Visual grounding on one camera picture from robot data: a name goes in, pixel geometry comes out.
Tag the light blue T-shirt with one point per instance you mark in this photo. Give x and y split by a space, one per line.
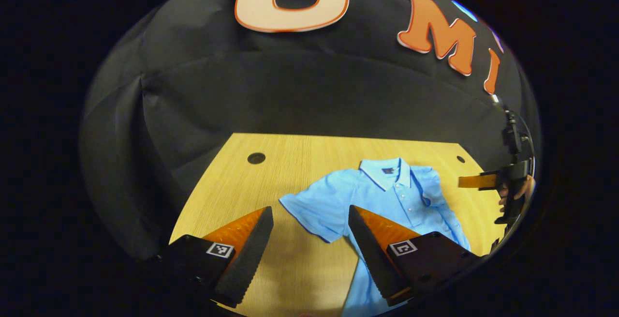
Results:
338 201

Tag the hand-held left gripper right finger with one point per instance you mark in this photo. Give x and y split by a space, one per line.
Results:
370 259

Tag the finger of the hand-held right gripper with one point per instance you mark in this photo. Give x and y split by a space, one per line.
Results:
476 181

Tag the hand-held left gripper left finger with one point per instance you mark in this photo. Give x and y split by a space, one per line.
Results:
244 264

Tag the black backdrop cloth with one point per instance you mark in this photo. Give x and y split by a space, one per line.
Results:
290 89

